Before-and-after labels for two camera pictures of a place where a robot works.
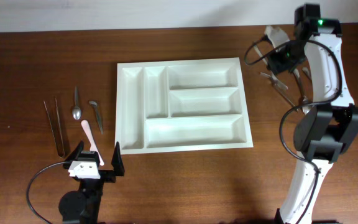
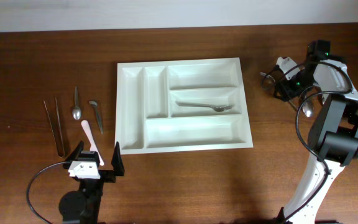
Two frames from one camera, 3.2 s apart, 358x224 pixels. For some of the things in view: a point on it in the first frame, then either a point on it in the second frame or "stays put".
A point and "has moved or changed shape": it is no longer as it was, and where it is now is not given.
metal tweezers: (59, 155) stays put
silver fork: (270, 78) has moved or changed shape
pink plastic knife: (86, 126) stays put
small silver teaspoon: (76, 112) stays put
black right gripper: (275, 64) -> (284, 89)
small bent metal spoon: (94, 104) stays put
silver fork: (278, 81) -> (264, 74)
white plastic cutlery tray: (181, 105) stays put
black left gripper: (110, 175) stays put
